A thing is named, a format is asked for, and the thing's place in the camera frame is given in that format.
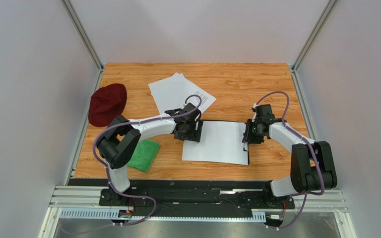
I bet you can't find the black clipboard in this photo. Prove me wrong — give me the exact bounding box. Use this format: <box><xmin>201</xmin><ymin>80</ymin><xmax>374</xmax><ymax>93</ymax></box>
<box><xmin>201</xmin><ymin>120</ymin><xmax>250</xmax><ymax>166</ymax></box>

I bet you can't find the printed white paper sheet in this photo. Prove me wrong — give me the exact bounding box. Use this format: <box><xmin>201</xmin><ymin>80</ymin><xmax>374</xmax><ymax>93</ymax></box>
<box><xmin>180</xmin><ymin>74</ymin><xmax>216</xmax><ymax>114</ymax></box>

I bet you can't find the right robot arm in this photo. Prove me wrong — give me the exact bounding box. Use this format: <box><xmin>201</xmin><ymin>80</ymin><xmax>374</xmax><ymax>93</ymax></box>
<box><xmin>242</xmin><ymin>104</ymin><xmax>338</xmax><ymax>207</ymax></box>

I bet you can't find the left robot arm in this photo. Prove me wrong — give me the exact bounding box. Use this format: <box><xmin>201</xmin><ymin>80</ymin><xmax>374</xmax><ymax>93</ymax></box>
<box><xmin>92</xmin><ymin>103</ymin><xmax>203</xmax><ymax>196</ymax></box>

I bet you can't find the green cloth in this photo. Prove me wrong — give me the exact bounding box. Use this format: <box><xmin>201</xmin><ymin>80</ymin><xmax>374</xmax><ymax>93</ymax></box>
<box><xmin>127</xmin><ymin>139</ymin><xmax>160</xmax><ymax>173</ymax></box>

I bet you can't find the dark red beret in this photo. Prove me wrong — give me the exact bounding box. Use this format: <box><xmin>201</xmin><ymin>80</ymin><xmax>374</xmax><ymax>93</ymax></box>
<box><xmin>88</xmin><ymin>83</ymin><xmax>127</xmax><ymax>127</ymax></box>

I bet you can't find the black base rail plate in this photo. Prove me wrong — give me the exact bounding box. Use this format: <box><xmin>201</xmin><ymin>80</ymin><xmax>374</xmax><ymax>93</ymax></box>
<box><xmin>68</xmin><ymin>178</ymin><xmax>298</xmax><ymax>218</ymax></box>

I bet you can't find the aluminium frame rail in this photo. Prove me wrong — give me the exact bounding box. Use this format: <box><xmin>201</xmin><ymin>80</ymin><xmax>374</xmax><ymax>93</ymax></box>
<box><xmin>50</xmin><ymin>186</ymin><xmax>348</xmax><ymax>213</ymax></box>

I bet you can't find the right frame post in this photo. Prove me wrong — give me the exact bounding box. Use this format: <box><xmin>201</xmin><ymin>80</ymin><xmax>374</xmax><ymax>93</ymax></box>
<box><xmin>291</xmin><ymin>0</ymin><xmax>339</xmax><ymax>73</ymax></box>

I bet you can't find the frame post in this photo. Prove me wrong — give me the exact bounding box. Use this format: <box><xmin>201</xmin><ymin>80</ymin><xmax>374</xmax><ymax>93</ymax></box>
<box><xmin>61</xmin><ymin>0</ymin><xmax>104</xmax><ymax>72</ymax></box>
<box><xmin>291</xmin><ymin>0</ymin><xmax>339</xmax><ymax>73</ymax></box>

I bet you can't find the slotted cable duct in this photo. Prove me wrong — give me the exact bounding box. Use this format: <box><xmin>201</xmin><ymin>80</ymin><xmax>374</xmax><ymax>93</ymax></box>
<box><xmin>60</xmin><ymin>208</ymin><xmax>266</xmax><ymax>223</ymax></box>

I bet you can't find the left frame post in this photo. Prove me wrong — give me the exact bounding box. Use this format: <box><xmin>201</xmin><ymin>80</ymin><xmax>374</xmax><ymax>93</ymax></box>
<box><xmin>61</xmin><ymin>0</ymin><xmax>104</xmax><ymax>72</ymax></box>

